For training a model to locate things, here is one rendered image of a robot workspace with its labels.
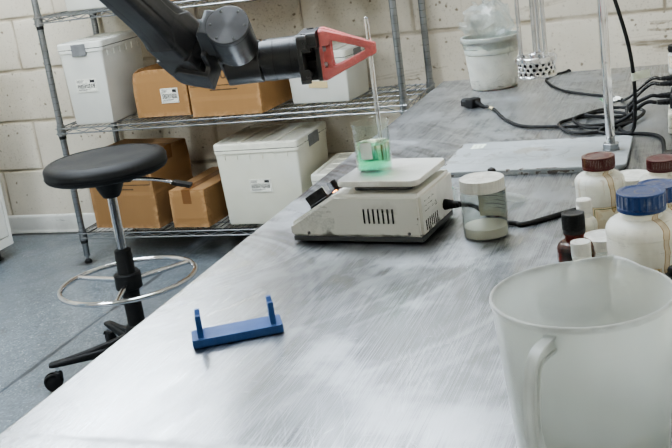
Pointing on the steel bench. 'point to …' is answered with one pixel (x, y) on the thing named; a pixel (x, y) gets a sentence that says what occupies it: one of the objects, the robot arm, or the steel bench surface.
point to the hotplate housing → (380, 213)
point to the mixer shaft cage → (535, 62)
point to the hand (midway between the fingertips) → (369, 47)
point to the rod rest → (203, 337)
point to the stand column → (605, 49)
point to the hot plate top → (405, 170)
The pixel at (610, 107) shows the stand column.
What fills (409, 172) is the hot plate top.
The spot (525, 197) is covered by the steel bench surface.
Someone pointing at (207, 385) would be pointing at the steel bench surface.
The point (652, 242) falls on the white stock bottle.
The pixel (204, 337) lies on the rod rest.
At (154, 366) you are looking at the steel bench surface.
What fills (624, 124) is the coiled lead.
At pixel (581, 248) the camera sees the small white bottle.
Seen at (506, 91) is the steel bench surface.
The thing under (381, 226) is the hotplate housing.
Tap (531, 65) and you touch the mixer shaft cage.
